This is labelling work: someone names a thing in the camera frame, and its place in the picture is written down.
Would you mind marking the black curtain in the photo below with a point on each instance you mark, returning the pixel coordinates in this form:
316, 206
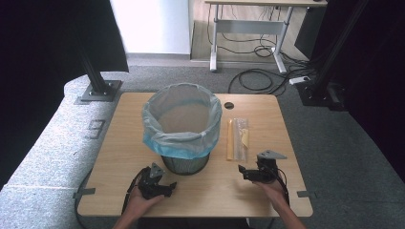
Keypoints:
375, 79
47, 47

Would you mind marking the white power strip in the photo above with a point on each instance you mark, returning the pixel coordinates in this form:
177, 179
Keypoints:
299, 80

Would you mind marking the black mesh trash bin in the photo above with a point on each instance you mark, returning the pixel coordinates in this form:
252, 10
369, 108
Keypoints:
185, 165

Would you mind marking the clear plastic packet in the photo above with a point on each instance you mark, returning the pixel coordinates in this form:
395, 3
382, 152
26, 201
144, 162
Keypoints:
241, 140

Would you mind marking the black computer case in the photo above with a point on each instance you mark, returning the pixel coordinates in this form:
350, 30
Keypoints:
309, 35

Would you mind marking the yellow paper sleeve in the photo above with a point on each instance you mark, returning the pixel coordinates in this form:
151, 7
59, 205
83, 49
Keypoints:
230, 140

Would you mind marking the grey tape strip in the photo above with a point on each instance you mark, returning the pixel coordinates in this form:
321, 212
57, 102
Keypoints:
84, 192
307, 194

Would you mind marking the person's left hand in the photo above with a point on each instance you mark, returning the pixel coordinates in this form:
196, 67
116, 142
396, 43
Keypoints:
140, 205

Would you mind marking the white metal frame desk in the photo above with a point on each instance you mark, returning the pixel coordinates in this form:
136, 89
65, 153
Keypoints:
251, 27

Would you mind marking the person's right hand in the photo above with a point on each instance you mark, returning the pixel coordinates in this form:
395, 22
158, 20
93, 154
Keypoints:
275, 192

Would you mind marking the black metal stand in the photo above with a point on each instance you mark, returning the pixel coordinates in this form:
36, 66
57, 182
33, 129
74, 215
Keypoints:
97, 81
321, 82

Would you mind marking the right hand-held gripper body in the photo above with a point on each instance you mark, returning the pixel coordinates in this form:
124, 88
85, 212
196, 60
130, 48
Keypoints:
266, 170

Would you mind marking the white board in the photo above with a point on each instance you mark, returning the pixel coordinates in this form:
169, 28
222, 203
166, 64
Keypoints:
151, 25

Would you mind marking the blue translucent bin bag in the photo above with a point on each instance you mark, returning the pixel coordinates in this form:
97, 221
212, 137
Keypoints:
178, 140

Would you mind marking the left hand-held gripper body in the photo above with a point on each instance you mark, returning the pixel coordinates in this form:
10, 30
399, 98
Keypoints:
149, 186

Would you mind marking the black table grommet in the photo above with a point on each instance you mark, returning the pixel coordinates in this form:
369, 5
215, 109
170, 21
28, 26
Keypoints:
229, 105

